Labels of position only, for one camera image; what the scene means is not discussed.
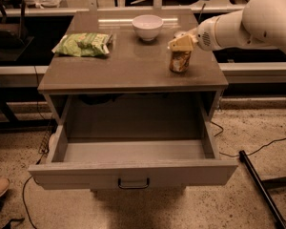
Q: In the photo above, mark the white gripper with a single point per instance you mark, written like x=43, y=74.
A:
x=205, y=35

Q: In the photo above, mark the orange soda can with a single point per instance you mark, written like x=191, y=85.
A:
x=179, y=60

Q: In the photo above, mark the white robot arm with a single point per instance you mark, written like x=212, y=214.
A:
x=260, y=24

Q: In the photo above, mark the grey drawer cabinet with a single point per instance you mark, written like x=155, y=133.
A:
x=132, y=65

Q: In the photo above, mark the open grey top drawer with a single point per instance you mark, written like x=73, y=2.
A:
x=164, y=137

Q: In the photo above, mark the white ceramic bowl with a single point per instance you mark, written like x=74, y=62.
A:
x=147, y=27

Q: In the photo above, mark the green chip bag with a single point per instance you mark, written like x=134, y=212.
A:
x=89, y=44

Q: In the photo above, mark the black metal floor stand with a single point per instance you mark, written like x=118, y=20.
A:
x=264, y=186

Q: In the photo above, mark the dark chair left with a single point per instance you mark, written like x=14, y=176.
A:
x=14, y=37

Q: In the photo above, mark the black drawer handle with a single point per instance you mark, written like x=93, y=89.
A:
x=133, y=185

